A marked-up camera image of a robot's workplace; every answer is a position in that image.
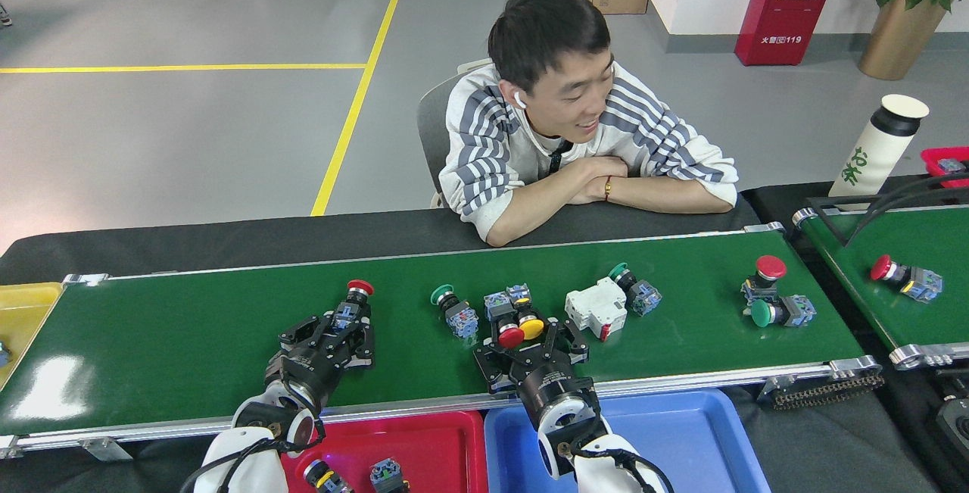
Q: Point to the person's left hand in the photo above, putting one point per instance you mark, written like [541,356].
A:
[590,194]

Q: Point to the potted plant in gold pot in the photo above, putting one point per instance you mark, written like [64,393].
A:
[901,39]

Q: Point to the black switch with blue base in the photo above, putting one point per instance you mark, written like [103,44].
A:
[322,476]

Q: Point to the blue plastic tray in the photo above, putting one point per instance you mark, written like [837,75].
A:
[681,447]

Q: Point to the long green conveyor belt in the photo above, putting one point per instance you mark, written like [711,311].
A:
[189,326]

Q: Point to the white circuit breaker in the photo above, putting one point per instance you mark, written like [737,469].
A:
[594,307]

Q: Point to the grey blue switch part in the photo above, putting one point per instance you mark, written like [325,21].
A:
[951,166]

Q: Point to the metal rack frame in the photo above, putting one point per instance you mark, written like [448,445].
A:
[4,14]

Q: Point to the yellow plastic tray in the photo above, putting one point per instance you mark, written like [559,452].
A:
[30,311]

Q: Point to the red plastic tray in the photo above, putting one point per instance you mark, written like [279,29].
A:
[439,447]

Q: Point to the person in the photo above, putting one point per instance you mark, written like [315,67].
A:
[477,152]

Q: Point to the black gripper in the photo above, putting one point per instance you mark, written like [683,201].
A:
[556,383]
[303,372]

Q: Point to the person's left forearm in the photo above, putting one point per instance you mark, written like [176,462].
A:
[666,196]

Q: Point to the black conveyor motor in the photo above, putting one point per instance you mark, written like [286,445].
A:
[955,425]

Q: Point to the black metal frame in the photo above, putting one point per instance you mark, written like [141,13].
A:
[811,201]

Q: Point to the person's right hand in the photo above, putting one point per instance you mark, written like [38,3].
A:
[602,167]

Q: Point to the white bottle with black neck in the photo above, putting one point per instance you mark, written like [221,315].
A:
[870,152]

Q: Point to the small red bin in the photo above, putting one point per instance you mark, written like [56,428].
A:
[930,156]

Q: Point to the white earbud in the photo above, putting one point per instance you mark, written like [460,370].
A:
[520,99]

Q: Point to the short green conveyor belt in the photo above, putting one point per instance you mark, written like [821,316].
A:
[848,281]

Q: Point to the yellow push button switch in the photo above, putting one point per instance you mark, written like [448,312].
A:
[531,328]

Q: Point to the black table cloth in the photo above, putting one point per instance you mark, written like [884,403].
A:
[227,247]

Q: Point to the red push button switch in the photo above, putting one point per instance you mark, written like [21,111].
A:
[920,282]
[360,287]
[387,474]
[511,337]
[771,267]

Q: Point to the red fire extinguisher cabinet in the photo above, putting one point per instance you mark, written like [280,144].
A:
[787,12]

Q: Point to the grey office chair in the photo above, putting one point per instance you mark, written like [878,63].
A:
[433,129]

